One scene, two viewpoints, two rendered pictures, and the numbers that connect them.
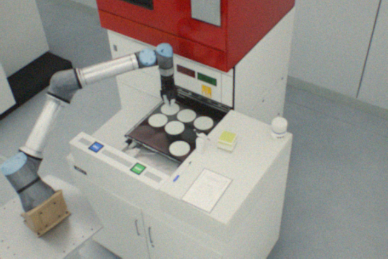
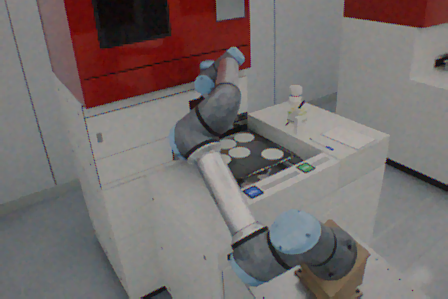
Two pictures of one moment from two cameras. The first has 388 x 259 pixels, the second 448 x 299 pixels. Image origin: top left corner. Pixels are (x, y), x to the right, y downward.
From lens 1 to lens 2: 2.19 m
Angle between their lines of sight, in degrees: 57
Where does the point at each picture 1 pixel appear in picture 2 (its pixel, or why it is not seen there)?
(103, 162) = (281, 192)
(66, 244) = (376, 265)
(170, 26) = (192, 47)
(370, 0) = not seen: hidden behind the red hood
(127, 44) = (119, 118)
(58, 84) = (230, 105)
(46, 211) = not seen: hidden behind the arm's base
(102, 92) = not seen: outside the picture
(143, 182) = (326, 167)
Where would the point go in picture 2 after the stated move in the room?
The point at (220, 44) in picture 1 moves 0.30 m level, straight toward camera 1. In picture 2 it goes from (245, 37) to (309, 40)
